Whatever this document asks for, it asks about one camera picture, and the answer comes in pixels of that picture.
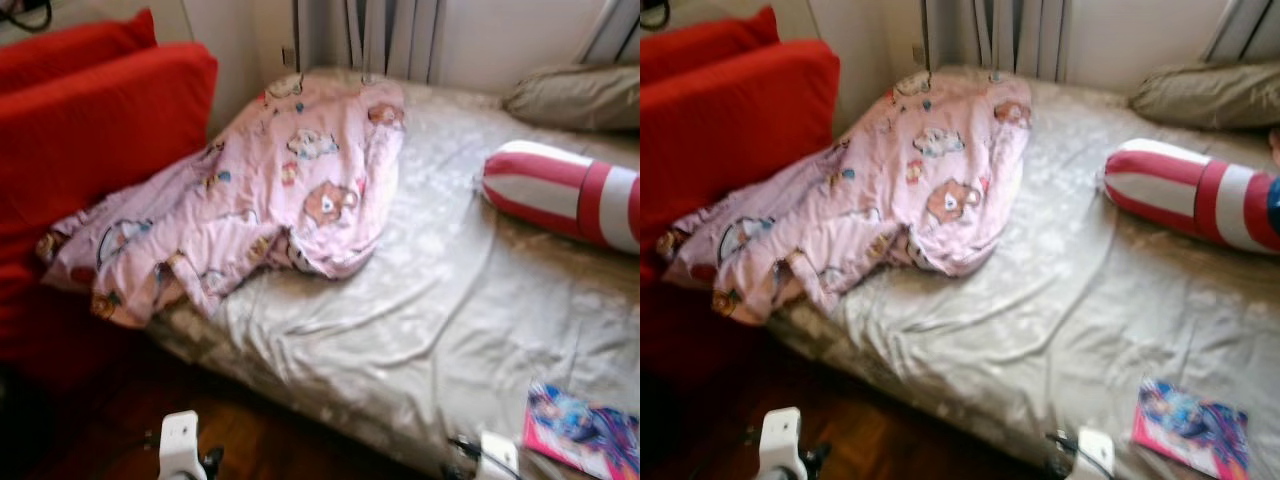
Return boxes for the pink cartoon print quilt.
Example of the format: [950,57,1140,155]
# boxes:
[655,68,1033,326]
[35,72,406,329]

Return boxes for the colourful pink picture book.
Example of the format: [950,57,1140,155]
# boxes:
[1130,377,1251,479]
[522,382,641,480]

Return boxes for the beige patterned bed sheet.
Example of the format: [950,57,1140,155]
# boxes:
[770,65,1280,480]
[150,68,641,480]

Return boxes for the red sofa cushion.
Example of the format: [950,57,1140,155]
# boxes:
[640,5,781,86]
[640,38,841,351]
[0,42,219,361]
[0,8,159,96]

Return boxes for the red and white striped bolster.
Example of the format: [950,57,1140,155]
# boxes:
[480,140,641,256]
[1103,138,1280,253]

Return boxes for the beige pillow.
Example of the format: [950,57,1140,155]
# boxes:
[1130,60,1280,131]
[500,63,641,134]

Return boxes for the grey pleated curtain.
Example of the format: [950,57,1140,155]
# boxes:
[580,0,641,66]
[1205,0,1280,63]
[920,0,1071,83]
[295,0,446,86]

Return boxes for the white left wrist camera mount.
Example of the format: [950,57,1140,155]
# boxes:
[757,406,806,480]
[158,410,206,480]

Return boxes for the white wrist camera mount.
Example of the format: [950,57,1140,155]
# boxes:
[757,406,806,480]
[158,410,206,480]
[478,430,521,480]
[1075,427,1116,480]

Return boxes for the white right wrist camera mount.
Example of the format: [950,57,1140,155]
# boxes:
[1075,427,1116,480]
[478,430,521,480]

